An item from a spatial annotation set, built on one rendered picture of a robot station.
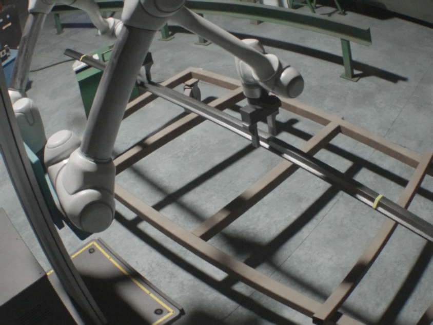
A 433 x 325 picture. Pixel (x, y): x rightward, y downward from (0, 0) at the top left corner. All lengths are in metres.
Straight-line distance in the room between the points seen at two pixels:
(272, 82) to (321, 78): 2.64
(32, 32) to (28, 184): 0.77
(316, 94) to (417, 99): 0.91
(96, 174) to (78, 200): 0.09
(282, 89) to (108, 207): 0.60
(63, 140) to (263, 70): 0.63
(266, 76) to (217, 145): 1.99
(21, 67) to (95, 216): 0.99
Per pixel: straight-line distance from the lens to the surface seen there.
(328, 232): 2.84
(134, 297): 2.27
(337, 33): 4.17
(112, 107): 1.36
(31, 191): 1.71
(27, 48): 2.17
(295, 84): 1.60
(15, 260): 1.88
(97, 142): 1.39
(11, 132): 1.59
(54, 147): 1.57
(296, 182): 3.17
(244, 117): 1.85
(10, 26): 6.75
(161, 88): 2.38
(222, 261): 2.36
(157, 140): 3.08
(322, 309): 2.02
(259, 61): 1.59
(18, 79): 2.17
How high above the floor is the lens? 1.98
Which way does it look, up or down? 36 degrees down
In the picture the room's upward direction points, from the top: 11 degrees counter-clockwise
